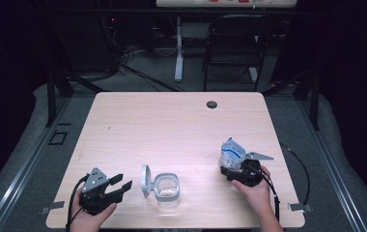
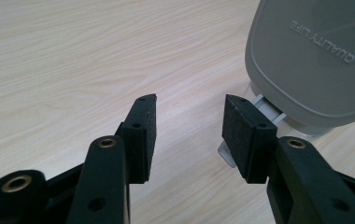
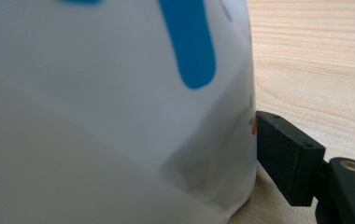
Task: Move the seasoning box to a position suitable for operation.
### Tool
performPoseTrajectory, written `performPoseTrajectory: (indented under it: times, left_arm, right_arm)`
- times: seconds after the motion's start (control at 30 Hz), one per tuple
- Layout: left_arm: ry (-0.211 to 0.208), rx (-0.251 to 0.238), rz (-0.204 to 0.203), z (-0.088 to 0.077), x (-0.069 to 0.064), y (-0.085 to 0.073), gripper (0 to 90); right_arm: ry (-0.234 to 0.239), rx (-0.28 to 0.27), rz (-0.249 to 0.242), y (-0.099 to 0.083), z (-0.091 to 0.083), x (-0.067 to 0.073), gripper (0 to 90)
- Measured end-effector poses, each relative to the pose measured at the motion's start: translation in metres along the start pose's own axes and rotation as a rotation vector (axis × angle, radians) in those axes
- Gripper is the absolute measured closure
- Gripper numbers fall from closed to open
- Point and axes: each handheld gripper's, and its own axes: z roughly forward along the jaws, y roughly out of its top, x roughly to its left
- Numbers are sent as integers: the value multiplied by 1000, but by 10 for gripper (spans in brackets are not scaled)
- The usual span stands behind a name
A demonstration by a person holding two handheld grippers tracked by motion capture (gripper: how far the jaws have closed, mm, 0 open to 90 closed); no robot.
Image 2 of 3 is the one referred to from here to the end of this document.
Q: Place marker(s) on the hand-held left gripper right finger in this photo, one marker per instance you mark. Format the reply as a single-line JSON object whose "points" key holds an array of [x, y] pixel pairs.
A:
{"points": [[247, 140]]}

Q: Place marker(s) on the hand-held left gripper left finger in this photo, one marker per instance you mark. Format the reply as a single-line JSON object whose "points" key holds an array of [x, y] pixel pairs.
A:
{"points": [[139, 140]]}

